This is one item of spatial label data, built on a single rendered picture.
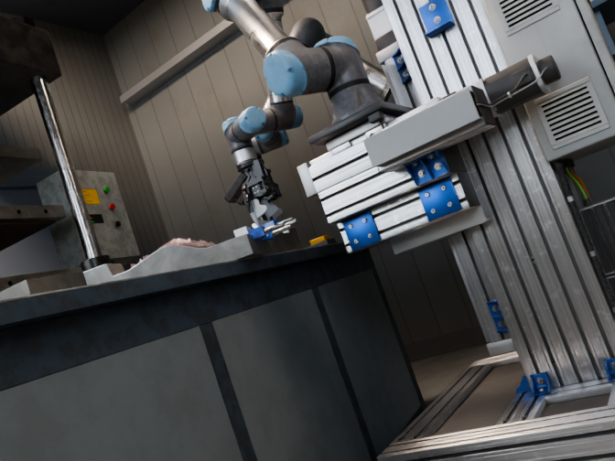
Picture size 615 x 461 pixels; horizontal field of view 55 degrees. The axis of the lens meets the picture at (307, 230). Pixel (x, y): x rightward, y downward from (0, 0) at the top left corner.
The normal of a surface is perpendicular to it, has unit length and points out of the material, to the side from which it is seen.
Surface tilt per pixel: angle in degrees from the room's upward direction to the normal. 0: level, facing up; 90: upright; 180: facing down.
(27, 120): 90
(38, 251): 90
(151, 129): 90
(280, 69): 97
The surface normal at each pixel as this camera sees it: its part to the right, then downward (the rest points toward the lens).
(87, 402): 0.85, -0.35
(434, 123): -0.52, 0.09
